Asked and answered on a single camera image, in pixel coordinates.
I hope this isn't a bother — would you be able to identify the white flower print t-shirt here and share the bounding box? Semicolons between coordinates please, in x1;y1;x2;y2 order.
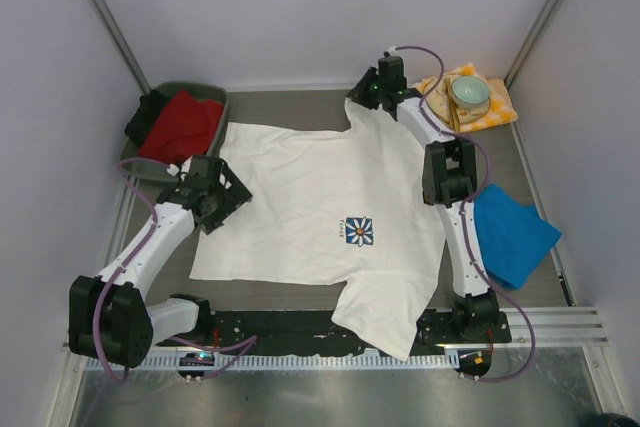
190;102;445;361

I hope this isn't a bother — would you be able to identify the blue t-shirt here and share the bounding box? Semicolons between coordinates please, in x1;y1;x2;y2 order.
474;184;561;289

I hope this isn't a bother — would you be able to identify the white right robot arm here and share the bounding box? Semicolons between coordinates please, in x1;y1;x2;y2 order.
347;52;503;343

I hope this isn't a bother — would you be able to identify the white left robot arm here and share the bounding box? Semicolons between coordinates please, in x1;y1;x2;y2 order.
68;156;252;383

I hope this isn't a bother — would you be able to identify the beige decorated plate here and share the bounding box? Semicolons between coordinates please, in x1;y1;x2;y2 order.
427;74;490;128

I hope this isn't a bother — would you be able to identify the red t-shirt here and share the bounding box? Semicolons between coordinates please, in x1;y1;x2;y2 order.
138;90;224;164

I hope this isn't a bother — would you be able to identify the gold cutlery piece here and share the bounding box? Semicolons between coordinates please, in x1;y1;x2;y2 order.
444;82;461;133

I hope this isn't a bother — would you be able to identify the light green bowl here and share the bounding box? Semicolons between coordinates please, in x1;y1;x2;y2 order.
451;75;491;110

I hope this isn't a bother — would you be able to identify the grey plastic tray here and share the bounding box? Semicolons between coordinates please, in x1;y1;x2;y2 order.
121;82;230;183

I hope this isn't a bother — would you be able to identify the orange checkered cloth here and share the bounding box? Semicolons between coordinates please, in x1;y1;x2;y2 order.
429;64;518;133

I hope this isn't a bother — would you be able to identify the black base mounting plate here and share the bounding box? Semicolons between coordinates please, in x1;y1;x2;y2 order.
180;309;512;357

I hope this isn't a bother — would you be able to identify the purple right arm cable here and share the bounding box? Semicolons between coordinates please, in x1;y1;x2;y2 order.
387;45;537;383

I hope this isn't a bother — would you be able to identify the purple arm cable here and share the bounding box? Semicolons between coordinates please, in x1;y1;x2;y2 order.
94;156;259;386
387;45;537;383

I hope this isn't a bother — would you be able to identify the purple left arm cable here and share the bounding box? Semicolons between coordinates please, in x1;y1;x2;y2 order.
94;156;259;386

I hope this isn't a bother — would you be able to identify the white slotted cable duct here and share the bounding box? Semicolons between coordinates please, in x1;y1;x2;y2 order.
84;350;460;372

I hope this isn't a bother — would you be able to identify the aluminium frame rail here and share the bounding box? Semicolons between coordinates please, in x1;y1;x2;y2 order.
62;305;611;352

